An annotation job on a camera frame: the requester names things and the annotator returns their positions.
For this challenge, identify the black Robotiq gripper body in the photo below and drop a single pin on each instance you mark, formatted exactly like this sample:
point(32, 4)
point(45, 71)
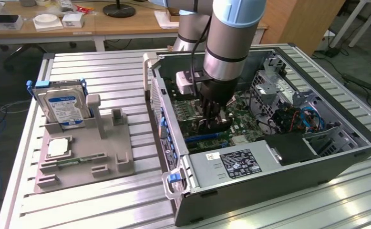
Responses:
point(217, 91)

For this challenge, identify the black graphics card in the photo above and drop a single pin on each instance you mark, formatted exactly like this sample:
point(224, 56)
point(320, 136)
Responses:
point(213, 130)

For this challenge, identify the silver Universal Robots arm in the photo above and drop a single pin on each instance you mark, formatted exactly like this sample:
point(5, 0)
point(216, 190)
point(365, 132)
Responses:
point(225, 35)

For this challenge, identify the blue expansion slot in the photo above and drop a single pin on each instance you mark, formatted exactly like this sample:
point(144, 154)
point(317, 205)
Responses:
point(197, 138)

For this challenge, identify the blue slot retainer strip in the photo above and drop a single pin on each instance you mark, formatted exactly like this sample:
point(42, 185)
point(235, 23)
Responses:
point(163, 124)

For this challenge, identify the green motherboard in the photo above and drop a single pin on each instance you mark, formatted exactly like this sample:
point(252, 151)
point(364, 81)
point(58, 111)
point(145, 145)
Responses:
point(241, 124)

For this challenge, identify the silver drive cage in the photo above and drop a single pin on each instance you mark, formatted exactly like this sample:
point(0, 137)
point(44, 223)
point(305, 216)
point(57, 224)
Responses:
point(267, 81)

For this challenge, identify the grey power supply unit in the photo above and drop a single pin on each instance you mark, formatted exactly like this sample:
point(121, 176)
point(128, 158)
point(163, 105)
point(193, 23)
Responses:
point(209, 171)

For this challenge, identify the blue case latch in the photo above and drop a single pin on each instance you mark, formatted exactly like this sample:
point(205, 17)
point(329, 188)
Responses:
point(173, 178)

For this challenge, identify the white papers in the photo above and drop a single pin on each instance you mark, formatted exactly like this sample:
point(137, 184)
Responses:
point(164, 20)

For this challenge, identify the open black PC case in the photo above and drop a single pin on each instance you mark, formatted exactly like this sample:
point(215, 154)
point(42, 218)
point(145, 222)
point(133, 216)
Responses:
point(267, 190)

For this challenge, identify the brown cardboard box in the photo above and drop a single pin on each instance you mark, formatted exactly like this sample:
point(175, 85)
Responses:
point(172, 13)

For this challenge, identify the silver disk bay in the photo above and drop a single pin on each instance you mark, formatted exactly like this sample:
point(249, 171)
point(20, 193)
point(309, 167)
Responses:
point(328, 143)

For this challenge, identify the black power adapter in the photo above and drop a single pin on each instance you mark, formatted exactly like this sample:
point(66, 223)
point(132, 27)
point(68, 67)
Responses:
point(332, 52)

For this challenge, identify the wooden cabinet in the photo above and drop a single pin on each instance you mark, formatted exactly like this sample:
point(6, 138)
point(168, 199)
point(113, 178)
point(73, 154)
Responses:
point(303, 21)

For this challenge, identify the grey parts rack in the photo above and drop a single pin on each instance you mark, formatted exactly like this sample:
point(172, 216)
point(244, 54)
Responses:
point(82, 148)

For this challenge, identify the hard disk with blue carrier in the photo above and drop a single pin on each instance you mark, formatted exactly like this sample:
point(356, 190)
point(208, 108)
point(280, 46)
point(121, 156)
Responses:
point(62, 107)

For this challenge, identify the green RAM stick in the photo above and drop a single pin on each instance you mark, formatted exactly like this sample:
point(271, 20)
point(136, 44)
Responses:
point(76, 161)

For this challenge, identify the black round lamp base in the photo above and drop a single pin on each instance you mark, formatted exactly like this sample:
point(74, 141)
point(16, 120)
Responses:
point(119, 10)

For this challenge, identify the black floor stand base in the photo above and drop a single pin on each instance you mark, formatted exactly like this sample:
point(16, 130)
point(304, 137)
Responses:
point(365, 82)

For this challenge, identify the silver CPU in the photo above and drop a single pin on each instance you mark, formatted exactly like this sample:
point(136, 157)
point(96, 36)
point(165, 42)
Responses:
point(58, 146)

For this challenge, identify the red packet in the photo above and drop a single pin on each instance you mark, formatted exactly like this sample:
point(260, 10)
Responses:
point(85, 10)

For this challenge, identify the white labelled box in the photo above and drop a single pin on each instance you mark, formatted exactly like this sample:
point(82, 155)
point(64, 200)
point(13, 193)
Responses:
point(72, 20)

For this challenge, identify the white round holder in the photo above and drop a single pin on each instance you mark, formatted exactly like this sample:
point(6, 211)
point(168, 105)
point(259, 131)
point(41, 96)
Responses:
point(46, 22)

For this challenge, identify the black chair base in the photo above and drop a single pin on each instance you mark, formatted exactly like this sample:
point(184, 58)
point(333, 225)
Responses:
point(18, 53)

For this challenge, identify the black and white box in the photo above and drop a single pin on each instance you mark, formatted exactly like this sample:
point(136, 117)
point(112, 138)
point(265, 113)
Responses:
point(6, 22)

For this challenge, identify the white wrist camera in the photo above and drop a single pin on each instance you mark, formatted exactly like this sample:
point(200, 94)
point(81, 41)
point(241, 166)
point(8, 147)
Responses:
point(184, 82)

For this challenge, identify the white table frame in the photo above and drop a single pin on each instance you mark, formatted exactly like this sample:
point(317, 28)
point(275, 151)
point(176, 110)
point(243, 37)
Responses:
point(341, 26)

